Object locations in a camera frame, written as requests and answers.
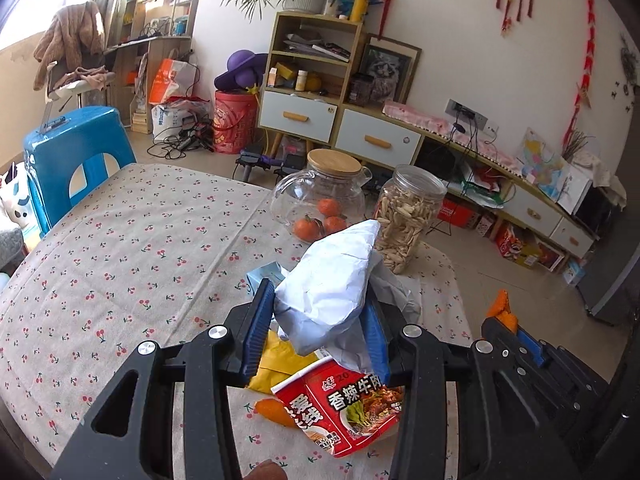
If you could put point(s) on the white paper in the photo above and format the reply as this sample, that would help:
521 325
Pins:
317 305

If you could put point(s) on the glass teapot jar bamboo lid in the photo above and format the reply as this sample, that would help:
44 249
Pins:
328 174

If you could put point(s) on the tangerine in jar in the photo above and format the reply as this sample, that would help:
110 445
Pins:
329 207
334 224
308 229

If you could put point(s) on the colourful map poster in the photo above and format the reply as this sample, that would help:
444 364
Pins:
543 167

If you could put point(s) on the pink cloth on cabinet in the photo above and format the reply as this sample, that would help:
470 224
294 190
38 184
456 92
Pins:
420 117

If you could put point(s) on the plastic jar of seeds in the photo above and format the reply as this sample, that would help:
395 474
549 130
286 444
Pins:
407 205

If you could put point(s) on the purple hat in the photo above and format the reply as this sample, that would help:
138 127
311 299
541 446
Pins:
245 69

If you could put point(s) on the orange white shopping bag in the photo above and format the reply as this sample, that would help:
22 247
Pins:
174 79

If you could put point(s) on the red bucket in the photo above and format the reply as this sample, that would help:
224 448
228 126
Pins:
234 121

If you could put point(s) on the red string wall decoration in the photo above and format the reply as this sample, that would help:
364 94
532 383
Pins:
583 86

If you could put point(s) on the wooden shelf cabinet with drawers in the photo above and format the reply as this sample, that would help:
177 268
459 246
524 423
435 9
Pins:
313 90

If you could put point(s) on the wooden desk bookshelf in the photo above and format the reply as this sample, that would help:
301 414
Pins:
143 34

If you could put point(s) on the grey refrigerator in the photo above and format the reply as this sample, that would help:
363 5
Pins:
610 285

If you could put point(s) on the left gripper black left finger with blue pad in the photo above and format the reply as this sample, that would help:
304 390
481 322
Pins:
127 432

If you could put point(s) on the operator thumb tip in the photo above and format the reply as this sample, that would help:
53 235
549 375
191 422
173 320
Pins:
265 470

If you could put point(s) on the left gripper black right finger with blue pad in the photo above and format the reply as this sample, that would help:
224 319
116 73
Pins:
502 432

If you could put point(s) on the white cow plush toy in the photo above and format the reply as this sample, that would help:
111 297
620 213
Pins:
15 196

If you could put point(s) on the framed cat picture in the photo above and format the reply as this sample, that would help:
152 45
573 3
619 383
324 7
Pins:
391 64

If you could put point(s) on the black microwave oven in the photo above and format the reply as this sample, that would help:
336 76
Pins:
596 213

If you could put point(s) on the yellow snack bag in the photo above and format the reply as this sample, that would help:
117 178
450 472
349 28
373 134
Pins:
279 361

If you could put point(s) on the light blue milk carton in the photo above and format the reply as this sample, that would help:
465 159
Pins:
272 271

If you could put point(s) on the yellow bottle on shelf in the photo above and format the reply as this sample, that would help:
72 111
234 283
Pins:
359 10

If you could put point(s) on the blue plastic stool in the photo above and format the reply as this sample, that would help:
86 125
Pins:
64 159

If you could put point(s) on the red gift box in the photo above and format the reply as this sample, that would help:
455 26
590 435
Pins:
459 213

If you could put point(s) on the wall power outlet strip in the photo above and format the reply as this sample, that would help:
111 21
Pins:
463 113

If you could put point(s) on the small orange peel piece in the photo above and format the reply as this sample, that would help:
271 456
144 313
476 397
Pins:
501 311

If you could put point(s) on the chair with brown clothes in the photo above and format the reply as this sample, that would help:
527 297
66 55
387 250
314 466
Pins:
70 56

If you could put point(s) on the long orange peel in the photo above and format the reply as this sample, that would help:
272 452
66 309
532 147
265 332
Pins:
274 411

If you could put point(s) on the red instant noodle cup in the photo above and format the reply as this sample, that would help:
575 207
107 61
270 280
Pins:
341 411

